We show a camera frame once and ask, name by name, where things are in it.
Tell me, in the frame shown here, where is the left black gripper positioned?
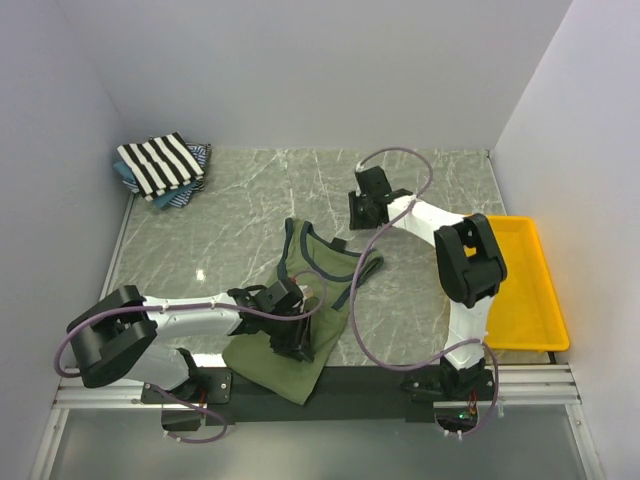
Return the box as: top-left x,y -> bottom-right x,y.
263,306 -> 313,361

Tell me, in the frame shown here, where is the olive green tank top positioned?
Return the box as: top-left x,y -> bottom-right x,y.
221,216 -> 386,406

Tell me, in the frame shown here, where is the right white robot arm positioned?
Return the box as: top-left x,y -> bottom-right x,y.
349,166 -> 507,400

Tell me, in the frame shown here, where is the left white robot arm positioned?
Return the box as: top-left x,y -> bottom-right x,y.
65,278 -> 314,402

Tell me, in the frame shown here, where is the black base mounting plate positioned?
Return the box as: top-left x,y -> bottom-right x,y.
139,363 -> 499,427

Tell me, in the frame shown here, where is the yellow plastic tray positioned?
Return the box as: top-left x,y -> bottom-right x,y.
487,215 -> 570,352

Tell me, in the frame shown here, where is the black white striped folded top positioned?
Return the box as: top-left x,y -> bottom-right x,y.
117,132 -> 205,201

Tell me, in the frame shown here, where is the teal folded top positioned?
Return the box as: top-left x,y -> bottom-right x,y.
113,161 -> 179,208

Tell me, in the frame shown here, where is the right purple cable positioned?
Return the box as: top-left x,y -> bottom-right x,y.
348,146 -> 501,439

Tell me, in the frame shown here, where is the aluminium frame rail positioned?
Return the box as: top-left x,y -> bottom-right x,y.
52,364 -> 582,410

